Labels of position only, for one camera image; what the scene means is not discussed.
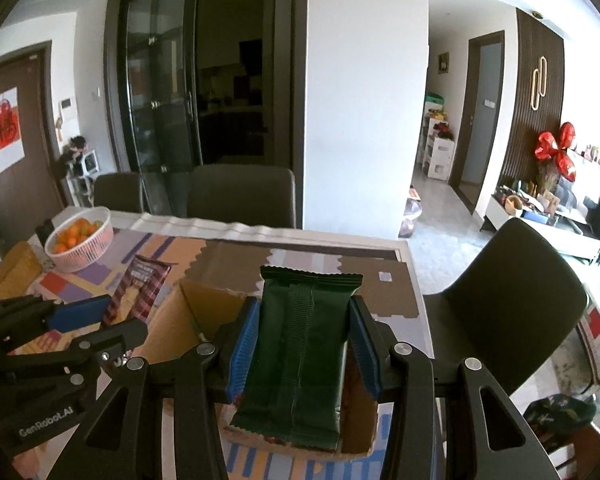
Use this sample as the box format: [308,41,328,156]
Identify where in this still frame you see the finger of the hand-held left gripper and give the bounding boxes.
[0,317,149,387]
[0,294,114,357]

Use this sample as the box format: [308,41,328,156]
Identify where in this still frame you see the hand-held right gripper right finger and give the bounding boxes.
[347,295,536,480]

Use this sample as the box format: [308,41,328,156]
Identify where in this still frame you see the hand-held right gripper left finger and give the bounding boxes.
[70,296,261,480]

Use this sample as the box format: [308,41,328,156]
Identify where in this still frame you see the dark green snack packet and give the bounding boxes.
[229,265,364,452]

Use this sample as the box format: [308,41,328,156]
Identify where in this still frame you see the brown plaid snack packet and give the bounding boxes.
[101,254,173,326]

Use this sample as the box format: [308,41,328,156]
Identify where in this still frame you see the brown cardboard box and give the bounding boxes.
[125,237,422,461]

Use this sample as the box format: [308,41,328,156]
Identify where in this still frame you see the pink plastic basket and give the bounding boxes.
[44,206,115,273]

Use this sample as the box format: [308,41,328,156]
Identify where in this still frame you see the yellow woven mat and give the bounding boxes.
[0,241,43,302]

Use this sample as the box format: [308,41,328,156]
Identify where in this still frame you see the pile of oranges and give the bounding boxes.
[52,217,106,254]

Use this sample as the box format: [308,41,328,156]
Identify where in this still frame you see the dark dining chair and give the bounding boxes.
[94,172,145,213]
[186,164,297,231]
[422,217,588,396]

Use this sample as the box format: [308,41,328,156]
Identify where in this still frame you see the brown entrance door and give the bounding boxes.
[0,42,66,256]

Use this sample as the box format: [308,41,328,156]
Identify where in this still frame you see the small dark figure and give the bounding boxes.
[57,135,88,178]

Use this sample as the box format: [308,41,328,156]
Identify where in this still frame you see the green patterned cloth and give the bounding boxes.
[522,394,598,453]

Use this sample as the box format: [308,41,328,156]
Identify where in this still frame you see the white storage shelf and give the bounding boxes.
[422,92,456,181]

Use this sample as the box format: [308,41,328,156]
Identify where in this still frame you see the black glass sliding doors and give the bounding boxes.
[105,0,308,231]

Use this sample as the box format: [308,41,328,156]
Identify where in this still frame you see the red wooden chair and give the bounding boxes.
[555,425,600,480]

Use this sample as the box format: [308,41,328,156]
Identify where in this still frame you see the grey hallway door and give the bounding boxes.
[450,30,506,216]

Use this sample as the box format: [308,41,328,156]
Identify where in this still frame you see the red foil bow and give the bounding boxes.
[535,121,578,183]

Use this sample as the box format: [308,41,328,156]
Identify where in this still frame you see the red wall poster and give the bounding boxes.
[0,87,26,172]

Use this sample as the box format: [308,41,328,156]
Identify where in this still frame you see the gold wall ornament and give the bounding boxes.
[530,57,548,111]

